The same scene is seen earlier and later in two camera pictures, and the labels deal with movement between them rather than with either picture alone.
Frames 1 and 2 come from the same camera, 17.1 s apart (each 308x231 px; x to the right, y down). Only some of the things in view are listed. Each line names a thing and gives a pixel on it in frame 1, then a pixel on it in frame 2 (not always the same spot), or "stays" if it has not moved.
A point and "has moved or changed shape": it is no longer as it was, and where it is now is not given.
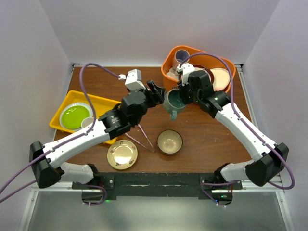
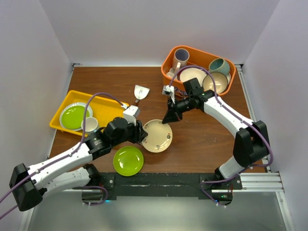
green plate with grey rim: x=72 y=114 stays
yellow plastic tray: x=102 y=105 stays
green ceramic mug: x=173 y=103 has moved or changed shape
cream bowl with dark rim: x=170 y=142 -> x=221 y=82
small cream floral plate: x=122 y=154 -> x=160 y=135
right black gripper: x=182 y=93 -> x=173 y=114
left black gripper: x=156 y=95 -> x=139 y=134
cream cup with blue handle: x=86 y=121 stays
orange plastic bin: x=197 y=57 stays
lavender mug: x=180 y=56 stays
